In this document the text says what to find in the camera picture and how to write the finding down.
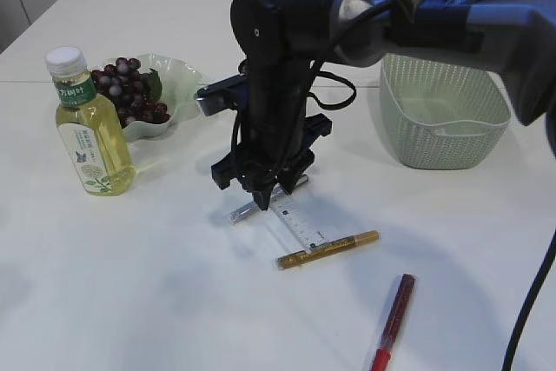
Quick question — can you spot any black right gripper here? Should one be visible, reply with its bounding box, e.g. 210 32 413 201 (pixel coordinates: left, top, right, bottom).
211 0 334 211

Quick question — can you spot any silver glitter marker pen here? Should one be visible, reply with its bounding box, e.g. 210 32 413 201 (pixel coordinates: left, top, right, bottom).
228 174 308 225

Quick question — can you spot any clear plastic ruler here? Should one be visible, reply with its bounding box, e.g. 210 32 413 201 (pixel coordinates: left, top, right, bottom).
269 192 333 253

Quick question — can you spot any dark purple grape bunch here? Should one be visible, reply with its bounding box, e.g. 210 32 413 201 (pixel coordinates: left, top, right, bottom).
91 57 170 128

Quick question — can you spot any yellow tea bottle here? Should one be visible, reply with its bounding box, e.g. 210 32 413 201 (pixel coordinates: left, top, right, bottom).
45 46 136 196

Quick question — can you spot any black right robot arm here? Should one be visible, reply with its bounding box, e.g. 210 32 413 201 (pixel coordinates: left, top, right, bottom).
196 0 555 209

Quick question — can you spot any gold glitter marker pen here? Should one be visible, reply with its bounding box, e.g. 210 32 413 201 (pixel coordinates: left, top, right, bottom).
276 230 380 270

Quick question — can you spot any green wavy glass plate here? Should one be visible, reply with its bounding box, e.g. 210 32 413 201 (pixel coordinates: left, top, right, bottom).
89 53 203 143

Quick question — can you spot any green plastic woven basket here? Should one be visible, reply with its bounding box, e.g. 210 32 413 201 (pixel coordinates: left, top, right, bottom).
380 55 511 170

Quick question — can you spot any red glitter marker pen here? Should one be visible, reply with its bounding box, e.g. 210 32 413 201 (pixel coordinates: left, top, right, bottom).
370 274 415 371

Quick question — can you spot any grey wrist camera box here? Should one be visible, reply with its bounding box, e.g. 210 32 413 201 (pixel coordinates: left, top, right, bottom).
195 75 248 116

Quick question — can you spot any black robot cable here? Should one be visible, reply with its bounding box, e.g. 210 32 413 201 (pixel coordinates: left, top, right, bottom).
228 0 556 371

